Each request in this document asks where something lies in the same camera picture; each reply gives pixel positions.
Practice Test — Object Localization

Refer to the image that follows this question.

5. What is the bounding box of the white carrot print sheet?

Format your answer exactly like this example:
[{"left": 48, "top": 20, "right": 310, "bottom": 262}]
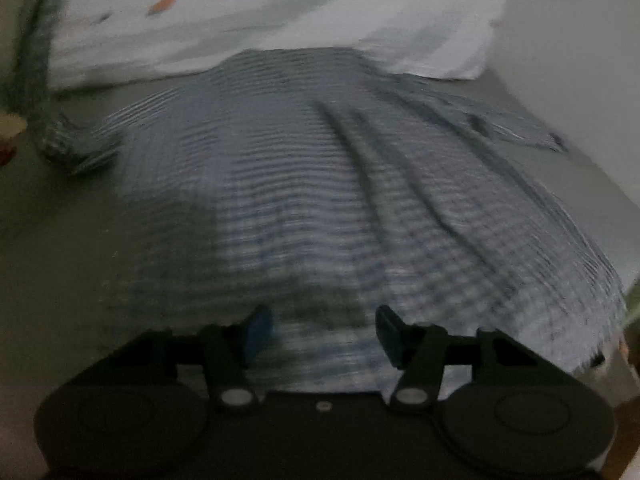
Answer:
[{"left": 47, "top": 0, "right": 518, "bottom": 92}]

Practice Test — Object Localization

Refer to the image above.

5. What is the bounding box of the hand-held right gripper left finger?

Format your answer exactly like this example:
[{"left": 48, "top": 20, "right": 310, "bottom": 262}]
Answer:
[{"left": 135, "top": 305, "right": 275, "bottom": 413}]

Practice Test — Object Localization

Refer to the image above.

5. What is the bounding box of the blue checked shirt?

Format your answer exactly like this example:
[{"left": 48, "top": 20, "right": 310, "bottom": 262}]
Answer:
[{"left": 10, "top": 0, "right": 628, "bottom": 396}]

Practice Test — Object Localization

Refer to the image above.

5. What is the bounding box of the cream cloth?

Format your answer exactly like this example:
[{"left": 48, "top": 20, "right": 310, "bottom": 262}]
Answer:
[{"left": 0, "top": 112, "right": 27, "bottom": 139}]

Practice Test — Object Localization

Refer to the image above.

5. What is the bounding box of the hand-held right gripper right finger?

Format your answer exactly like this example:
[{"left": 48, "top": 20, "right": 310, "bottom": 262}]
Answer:
[{"left": 375, "top": 305, "right": 551, "bottom": 413}]

